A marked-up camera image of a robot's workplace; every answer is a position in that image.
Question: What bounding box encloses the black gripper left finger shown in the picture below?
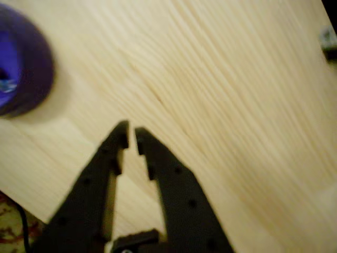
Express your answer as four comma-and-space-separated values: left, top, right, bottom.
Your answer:
31, 120, 130, 253

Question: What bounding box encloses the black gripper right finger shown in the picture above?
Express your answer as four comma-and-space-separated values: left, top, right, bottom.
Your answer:
135, 127, 235, 253

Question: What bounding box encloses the purple plastic bowl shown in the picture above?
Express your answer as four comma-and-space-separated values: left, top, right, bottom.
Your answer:
0, 5, 56, 118

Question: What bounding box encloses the floral fabric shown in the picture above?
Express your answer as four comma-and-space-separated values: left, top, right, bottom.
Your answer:
0, 189, 45, 253

